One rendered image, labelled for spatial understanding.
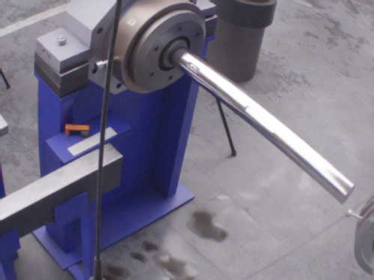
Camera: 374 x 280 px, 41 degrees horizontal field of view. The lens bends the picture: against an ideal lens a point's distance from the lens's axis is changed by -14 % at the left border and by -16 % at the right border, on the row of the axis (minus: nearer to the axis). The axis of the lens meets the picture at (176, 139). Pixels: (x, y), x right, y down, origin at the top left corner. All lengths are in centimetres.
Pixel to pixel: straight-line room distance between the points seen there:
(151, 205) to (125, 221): 17
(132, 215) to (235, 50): 130
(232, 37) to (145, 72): 168
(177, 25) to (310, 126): 189
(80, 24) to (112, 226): 117
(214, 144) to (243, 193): 37
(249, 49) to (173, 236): 136
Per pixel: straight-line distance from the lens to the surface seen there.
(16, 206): 165
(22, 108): 329
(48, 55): 183
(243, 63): 357
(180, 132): 251
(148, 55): 178
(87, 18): 182
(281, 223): 290
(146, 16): 176
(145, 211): 276
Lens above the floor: 214
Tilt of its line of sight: 43 degrees down
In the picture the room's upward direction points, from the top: 11 degrees clockwise
